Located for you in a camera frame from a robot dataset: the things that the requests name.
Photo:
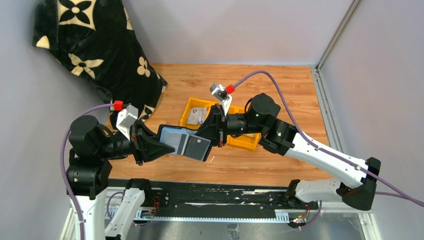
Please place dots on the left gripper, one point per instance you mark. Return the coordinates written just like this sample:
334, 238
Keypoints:
137, 142

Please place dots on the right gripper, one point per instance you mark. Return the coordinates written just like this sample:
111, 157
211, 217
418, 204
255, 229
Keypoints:
221, 125

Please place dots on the black credit card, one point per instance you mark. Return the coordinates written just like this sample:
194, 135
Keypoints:
197, 148

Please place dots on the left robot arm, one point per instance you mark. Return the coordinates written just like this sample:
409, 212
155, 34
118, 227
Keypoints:
87, 177

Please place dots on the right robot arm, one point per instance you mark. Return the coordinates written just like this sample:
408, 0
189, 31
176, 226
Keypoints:
353, 182

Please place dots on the silver cards stack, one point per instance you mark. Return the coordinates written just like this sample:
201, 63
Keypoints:
197, 115

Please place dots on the middle yellow bin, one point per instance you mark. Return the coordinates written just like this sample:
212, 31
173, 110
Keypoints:
232, 109

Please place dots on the yellow bin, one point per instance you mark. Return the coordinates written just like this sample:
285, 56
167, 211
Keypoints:
193, 102
247, 141
232, 109

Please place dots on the left yellow bin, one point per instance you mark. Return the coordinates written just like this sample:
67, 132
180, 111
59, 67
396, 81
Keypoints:
193, 102

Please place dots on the right yellow bin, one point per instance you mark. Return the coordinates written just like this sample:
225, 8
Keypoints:
247, 141

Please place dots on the black floral blanket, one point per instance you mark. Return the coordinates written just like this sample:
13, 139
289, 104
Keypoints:
94, 40

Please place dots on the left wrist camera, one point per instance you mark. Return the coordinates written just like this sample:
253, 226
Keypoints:
125, 119

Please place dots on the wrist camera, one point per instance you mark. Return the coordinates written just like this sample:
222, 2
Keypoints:
223, 94
125, 119

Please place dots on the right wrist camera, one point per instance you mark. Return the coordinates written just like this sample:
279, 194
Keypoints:
223, 94

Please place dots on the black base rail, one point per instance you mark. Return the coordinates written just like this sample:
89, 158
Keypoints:
185, 200

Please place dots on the aluminium frame post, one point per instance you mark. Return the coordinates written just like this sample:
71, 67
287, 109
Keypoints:
353, 7

